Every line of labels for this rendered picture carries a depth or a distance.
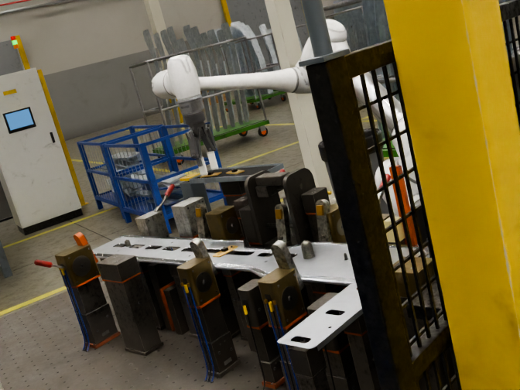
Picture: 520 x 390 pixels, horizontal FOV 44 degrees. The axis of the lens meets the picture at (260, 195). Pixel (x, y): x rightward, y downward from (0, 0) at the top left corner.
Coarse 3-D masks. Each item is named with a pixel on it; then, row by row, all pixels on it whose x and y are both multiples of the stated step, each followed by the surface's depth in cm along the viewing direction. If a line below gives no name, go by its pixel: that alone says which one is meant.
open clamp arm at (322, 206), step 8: (320, 200) 186; (320, 208) 185; (328, 208) 186; (320, 216) 187; (320, 224) 187; (328, 224) 186; (320, 232) 188; (328, 232) 186; (320, 240) 188; (328, 240) 186
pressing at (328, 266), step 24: (120, 240) 246; (144, 240) 237; (168, 240) 229; (192, 240) 221; (216, 240) 212; (240, 240) 205; (168, 264) 205; (216, 264) 190; (240, 264) 183; (264, 264) 178; (312, 264) 168; (336, 264) 164
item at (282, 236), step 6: (282, 204) 196; (276, 210) 195; (282, 210) 195; (276, 216) 196; (282, 216) 195; (288, 216) 196; (276, 222) 197; (282, 222) 195; (288, 222) 196; (282, 228) 196; (288, 228) 196; (282, 234) 196; (288, 234) 196; (282, 240) 196; (288, 240) 196
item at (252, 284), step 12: (240, 288) 168; (252, 288) 165; (252, 300) 165; (252, 312) 166; (264, 312) 168; (252, 324) 168; (264, 324) 168; (252, 336) 169; (264, 336) 169; (264, 348) 169; (276, 348) 172; (264, 360) 171; (276, 360) 171; (264, 372) 172; (276, 372) 171; (264, 384) 171; (276, 384) 171
